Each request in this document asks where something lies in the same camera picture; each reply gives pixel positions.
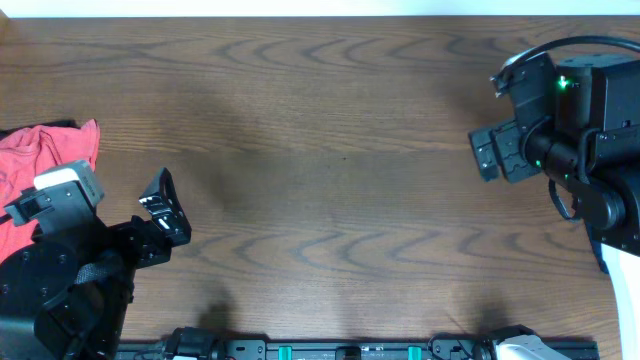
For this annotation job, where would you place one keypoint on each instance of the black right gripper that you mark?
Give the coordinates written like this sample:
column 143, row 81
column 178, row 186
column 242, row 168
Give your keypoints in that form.
column 506, row 137

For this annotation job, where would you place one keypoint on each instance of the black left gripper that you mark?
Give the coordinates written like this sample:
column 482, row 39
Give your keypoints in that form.
column 155, row 243

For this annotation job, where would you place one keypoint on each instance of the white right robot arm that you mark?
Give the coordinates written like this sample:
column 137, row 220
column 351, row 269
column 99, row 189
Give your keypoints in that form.
column 577, row 122

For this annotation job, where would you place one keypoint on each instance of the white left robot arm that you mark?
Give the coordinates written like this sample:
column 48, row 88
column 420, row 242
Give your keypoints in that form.
column 66, row 294

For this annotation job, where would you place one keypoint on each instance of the dark blue folded cloth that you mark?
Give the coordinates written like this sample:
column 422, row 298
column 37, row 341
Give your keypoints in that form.
column 597, row 249

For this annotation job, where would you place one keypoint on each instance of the red shirt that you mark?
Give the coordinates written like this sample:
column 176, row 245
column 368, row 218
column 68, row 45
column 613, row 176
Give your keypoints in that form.
column 30, row 150

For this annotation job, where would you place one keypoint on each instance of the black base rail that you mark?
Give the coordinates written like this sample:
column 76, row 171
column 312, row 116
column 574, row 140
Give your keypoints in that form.
column 514, row 342

